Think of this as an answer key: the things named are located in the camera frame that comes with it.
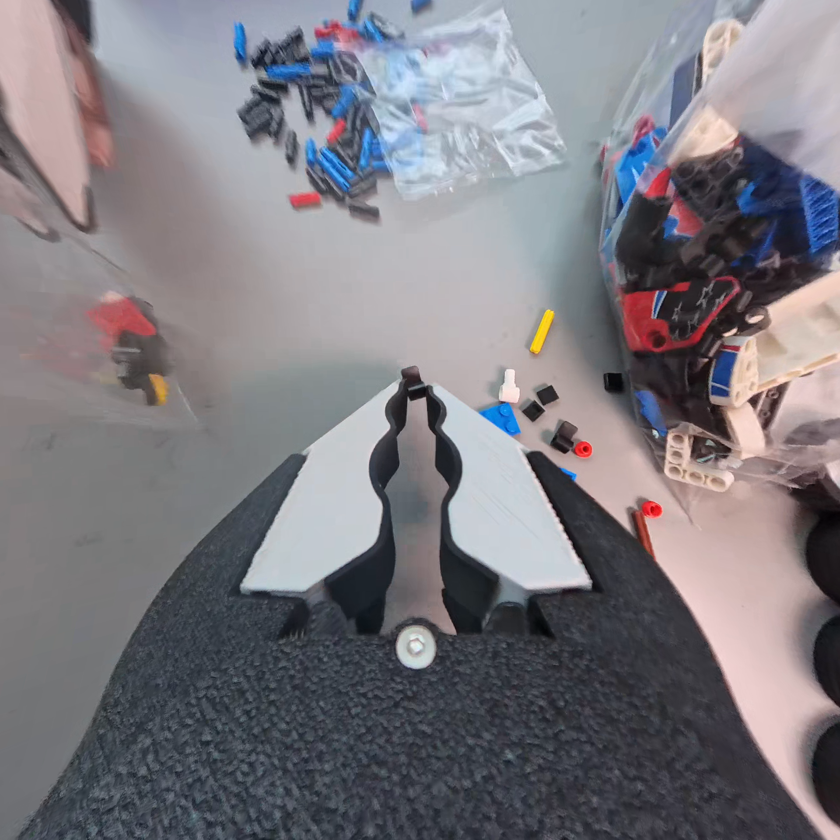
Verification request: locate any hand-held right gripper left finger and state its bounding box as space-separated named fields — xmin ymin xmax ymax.
xmin=241 ymin=379 xmax=411 ymax=636

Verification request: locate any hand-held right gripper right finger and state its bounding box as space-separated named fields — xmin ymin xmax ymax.
xmin=425 ymin=384 xmax=593 ymax=636

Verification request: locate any grey desk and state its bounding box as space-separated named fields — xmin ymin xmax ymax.
xmin=0 ymin=0 xmax=657 ymax=834

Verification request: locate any person's left hand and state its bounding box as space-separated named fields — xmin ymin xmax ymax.
xmin=62 ymin=13 xmax=116 ymax=166

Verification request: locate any blue toy plate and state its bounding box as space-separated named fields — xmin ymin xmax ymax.
xmin=478 ymin=403 xmax=522 ymax=436

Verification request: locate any white holed toy beam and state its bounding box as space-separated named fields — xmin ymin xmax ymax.
xmin=663 ymin=423 xmax=736 ymax=493

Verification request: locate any clear bag of toy parts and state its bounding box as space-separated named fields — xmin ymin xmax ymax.
xmin=0 ymin=217 xmax=201 ymax=431

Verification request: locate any red star-print toy panel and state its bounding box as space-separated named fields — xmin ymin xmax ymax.
xmin=620 ymin=276 xmax=742 ymax=355

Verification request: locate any white blue red striped panel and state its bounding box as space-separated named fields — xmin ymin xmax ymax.
xmin=709 ymin=335 xmax=762 ymax=408

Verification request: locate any pile of small toy pins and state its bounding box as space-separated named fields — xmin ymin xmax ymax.
xmin=233 ymin=0 xmax=434 ymax=224

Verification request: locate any black toy tyre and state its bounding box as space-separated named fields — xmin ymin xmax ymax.
xmin=812 ymin=718 xmax=840 ymax=805
xmin=806 ymin=512 xmax=840 ymax=605
xmin=814 ymin=613 xmax=840 ymax=706

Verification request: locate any large white toy panel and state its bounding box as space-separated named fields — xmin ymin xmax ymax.
xmin=755 ymin=269 xmax=840 ymax=388

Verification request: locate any heap of mixed toy bricks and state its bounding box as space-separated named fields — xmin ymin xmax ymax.
xmin=600 ymin=20 xmax=840 ymax=493

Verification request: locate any small empty clear bag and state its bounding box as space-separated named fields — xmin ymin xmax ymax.
xmin=354 ymin=7 xmax=568 ymax=201

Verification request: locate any large clear plastic bag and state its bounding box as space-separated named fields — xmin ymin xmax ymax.
xmin=597 ymin=0 xmax=840 ymax=513

